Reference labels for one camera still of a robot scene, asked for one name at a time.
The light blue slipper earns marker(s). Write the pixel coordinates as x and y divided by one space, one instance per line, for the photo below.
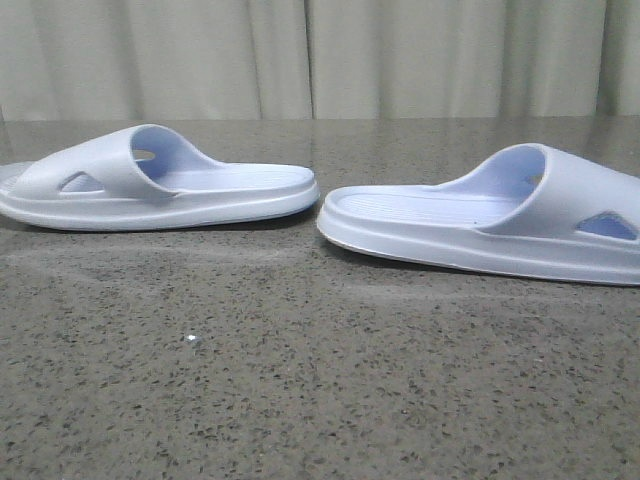
149 177
529 210

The pale green curtain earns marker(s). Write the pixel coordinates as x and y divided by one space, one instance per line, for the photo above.
99 60

